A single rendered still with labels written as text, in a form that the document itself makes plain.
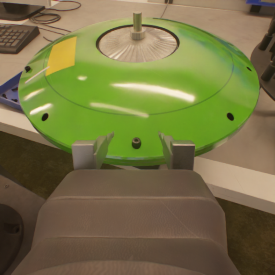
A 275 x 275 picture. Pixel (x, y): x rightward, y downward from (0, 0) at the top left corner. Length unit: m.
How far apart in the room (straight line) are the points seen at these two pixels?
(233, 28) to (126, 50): 0.65
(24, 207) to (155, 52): 0.40
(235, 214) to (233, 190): 1.04
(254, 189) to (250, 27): 0.66
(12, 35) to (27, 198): 0.53
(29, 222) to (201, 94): 0.40
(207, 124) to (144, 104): 0.06
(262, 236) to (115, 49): 1.31
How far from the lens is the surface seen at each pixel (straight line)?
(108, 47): 0.26
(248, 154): 0.40
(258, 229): 1.41
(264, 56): 0.51
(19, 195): 0.51
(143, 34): 0.26
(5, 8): 1.15
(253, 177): 0.37
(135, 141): 0.17
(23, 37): 0.78
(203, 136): 0.19
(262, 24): 0.93
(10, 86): 0.58
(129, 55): 0.24
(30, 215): 0.48
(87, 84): 0.21
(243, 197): 0.36
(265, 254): 1.39
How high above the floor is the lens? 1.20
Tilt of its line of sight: 51 degrees down
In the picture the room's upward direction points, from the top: 1 degrees counter-clockwise
